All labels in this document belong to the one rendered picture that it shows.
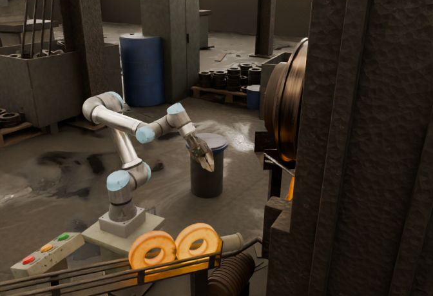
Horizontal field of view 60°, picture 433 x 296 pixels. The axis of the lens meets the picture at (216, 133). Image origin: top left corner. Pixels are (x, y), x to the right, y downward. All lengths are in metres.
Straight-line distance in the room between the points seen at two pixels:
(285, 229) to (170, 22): 4.02
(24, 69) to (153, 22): 1.73
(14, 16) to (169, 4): 2.94
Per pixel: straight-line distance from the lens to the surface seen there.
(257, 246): 2.46
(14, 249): 2.71
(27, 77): 4.18
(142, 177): 2.08
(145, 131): 1.71
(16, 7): 7.01
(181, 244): 1.29
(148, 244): 1.25
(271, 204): 1.38
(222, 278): 1.47
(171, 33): 4.92
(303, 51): 1.35
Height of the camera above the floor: 1.54
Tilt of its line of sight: 22 degrees down
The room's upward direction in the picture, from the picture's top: 1 degrees clockwise
